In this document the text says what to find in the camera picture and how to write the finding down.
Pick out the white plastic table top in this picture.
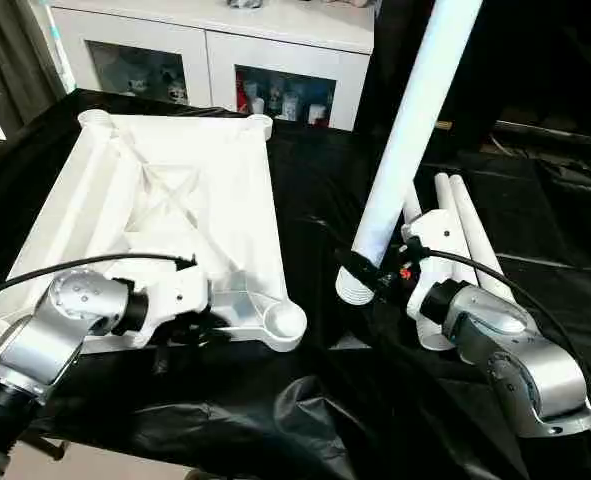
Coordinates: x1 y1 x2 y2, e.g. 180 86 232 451
0 110 308 353

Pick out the black mat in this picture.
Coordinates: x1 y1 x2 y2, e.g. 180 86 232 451
0 90 591 480

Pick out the white cabinet with glass doors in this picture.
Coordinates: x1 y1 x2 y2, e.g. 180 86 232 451
40 0 376 131

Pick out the grey window curtain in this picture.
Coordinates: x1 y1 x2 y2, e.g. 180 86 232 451
0 0 71 141

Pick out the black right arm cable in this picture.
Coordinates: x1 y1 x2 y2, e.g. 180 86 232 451
415 245 576 361

